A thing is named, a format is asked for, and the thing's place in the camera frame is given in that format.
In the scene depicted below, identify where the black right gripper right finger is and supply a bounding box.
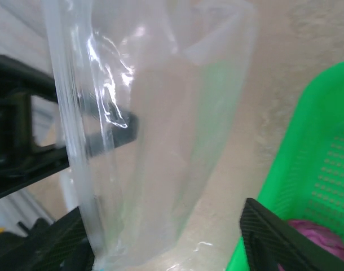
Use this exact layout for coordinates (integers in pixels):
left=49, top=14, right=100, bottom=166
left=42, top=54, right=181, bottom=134
left=239, top=197, right=344, bottom=271

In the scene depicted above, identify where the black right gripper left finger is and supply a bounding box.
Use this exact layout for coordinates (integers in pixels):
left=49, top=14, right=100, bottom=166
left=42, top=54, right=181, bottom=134
left=8, top=206, right=97, bottom=271

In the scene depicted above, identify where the purple toy food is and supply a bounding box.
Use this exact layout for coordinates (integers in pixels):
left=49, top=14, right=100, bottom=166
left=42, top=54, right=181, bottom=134
left=277, top=219, right=344, bottom=271

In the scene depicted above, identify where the clear zip-top plastic bag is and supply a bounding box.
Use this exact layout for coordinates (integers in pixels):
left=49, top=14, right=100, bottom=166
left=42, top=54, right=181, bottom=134
left=42, top=0, right=259, bottom=271

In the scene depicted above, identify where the green perforated plastic basket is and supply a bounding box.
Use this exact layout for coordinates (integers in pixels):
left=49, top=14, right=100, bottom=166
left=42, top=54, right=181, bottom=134
left=227, top=59, right=344, bottom=271

